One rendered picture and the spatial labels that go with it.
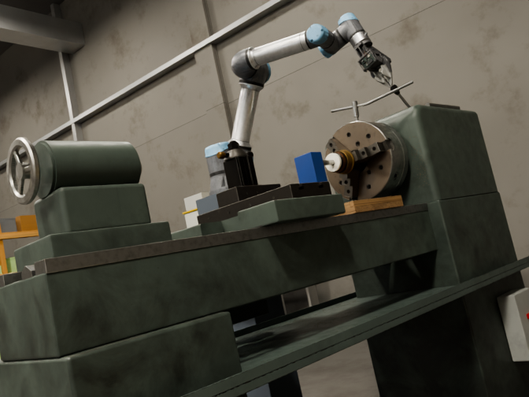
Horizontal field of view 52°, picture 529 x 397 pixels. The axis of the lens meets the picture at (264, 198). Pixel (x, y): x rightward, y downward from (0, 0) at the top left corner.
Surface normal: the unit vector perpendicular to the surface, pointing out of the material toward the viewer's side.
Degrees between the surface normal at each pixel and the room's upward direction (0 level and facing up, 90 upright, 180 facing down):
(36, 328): 90
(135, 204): 90
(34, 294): 90
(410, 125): 90
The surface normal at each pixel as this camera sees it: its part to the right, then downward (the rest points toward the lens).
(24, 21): 0.76, -0.24
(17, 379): -0.69, 0.07
